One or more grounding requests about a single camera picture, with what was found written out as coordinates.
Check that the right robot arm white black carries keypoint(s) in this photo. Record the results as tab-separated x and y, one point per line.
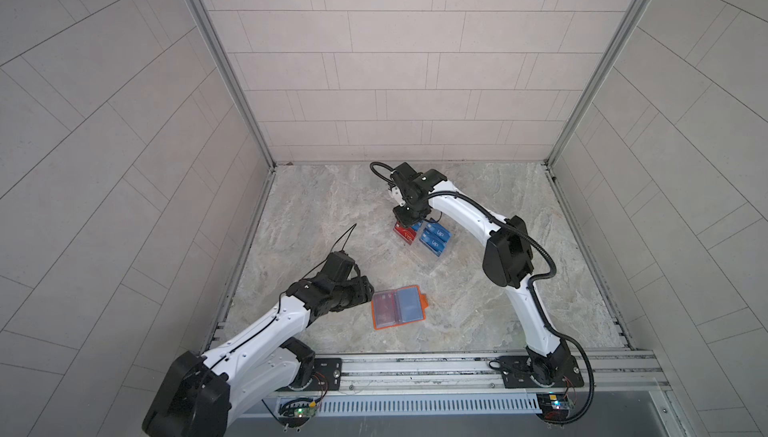
512	260

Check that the orange leather card holder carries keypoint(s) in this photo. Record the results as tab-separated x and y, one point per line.
412	305

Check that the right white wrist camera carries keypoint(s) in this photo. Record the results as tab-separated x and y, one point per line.
395	194

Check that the left green circuit board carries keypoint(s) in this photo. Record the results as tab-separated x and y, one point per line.
297	412

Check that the aluminium mounting rail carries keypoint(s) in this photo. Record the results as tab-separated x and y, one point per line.
464	373

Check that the green circuit board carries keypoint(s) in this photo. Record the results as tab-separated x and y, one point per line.
554	407
297	412

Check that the red VIP card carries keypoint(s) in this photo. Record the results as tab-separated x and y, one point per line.
385	310
407	234

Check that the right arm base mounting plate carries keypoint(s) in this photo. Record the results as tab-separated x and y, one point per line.
516	373

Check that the clear acrylic card display stand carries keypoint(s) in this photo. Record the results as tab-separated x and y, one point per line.
420	253

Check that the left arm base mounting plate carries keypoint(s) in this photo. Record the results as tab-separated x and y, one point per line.
324	375

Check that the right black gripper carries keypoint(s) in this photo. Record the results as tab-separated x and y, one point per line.
404	219

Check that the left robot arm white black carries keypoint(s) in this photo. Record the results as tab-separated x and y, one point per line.
203	394

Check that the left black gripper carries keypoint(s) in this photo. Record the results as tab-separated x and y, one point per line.
360	292

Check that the right green circuit board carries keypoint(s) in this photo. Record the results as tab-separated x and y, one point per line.
554	407

